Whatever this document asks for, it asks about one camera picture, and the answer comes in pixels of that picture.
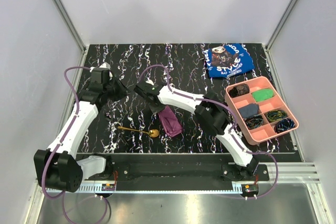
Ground gold spoon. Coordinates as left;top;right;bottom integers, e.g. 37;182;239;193
118;126;160;138

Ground magenta cloth napkin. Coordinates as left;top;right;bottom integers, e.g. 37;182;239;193
158;105;183;137

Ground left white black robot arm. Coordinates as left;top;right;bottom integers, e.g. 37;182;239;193
34;62;129;193

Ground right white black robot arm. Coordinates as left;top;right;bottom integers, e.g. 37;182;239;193
134;81;259;180

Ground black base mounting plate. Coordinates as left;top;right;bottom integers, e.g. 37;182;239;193
107;153;270;193

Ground blue printed cloth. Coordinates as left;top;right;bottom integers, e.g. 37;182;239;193
203;43;255;78

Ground dark brown object in tray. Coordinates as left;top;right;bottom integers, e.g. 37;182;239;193
228;83;250;98

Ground grey cloth in tray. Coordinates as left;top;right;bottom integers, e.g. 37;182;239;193
238;103;259;119

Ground pink compartment tray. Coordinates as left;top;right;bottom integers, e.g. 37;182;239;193
225;76;299;145

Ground green object in tray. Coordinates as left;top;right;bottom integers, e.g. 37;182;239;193
252;89;274;102

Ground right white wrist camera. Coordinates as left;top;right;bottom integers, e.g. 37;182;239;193
146;79;154;85

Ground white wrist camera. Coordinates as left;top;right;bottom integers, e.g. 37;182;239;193
146;79;154;85
90;62;111;72

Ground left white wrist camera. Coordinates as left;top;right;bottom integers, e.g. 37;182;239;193
90;62;111;72

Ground left aluminium frame post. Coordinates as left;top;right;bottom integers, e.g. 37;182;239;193
52;0;87;52

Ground aluminium frame post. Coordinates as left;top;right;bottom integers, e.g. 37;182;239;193
265;0;299;50
52;0;87;52

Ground yellow black cable bundle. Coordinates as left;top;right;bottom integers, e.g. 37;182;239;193
264;110;288;123

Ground blue black cable bundle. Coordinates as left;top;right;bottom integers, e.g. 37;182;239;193
274;118;295;133

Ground front aluminium rail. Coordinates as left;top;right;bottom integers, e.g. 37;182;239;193
35;162;322;183

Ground right aluminium frame post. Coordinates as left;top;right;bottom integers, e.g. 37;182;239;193
265;0;299;50

